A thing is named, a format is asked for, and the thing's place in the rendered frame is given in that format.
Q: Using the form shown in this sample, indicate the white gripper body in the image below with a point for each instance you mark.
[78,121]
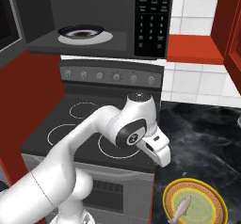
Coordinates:
[160,154]

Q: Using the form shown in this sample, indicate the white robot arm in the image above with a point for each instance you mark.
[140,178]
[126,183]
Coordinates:
[59,158]

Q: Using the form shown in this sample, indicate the silver fish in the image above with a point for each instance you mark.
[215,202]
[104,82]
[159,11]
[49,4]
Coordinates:
[182,208]

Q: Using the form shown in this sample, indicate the yellow patterned plate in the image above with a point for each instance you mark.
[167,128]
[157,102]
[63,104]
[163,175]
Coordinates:
[207,202]

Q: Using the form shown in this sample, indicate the white microwave turntable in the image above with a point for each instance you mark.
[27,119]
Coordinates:
[102,39]

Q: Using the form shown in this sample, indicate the dark grey microwave oven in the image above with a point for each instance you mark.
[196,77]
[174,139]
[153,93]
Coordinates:
[94,5]

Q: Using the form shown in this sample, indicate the dark grey microwave door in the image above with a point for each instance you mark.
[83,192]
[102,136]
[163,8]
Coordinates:
[9,14]

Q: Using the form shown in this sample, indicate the grey oven door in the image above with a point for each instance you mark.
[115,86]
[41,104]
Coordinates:
[138,202]

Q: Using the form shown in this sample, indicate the grey stove knob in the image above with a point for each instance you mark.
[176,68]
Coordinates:
[83,75]
[67,74]
[116,76]
[99,76]
[151,79]
[133,78]

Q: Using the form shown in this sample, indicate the grey round object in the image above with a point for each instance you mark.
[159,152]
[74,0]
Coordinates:
[239,121]

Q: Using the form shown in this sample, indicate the grey stove with hob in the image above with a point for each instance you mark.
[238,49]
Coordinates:
[94,91]

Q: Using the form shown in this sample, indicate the red shelf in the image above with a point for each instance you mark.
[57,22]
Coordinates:
[194,49]

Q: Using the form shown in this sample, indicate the red cupboard side panel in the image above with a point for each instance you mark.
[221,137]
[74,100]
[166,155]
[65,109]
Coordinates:
[28,108]

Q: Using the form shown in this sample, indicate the dark blue bowl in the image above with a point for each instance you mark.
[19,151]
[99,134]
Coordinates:
[81,31]

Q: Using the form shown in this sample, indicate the red wall cupboard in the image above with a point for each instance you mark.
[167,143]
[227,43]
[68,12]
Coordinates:
[230,36]

